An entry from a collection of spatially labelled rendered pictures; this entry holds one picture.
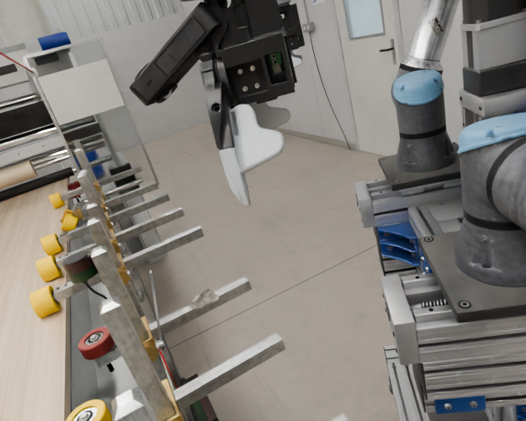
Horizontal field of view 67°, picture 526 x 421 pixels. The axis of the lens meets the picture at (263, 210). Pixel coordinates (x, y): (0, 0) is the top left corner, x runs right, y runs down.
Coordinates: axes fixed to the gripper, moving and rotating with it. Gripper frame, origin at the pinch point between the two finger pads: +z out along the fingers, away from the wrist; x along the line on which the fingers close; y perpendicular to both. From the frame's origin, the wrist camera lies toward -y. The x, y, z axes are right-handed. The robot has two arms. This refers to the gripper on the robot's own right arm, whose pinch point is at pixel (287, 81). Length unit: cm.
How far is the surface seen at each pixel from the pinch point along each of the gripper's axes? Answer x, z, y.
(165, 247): -21, 37, -47
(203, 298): -40, 45, -32
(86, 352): -59, 42, -56
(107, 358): -56, 47, -55
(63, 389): -70, 42, -56
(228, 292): -37, 46, -26
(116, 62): 733, -47, -400
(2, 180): 111, 27, -215
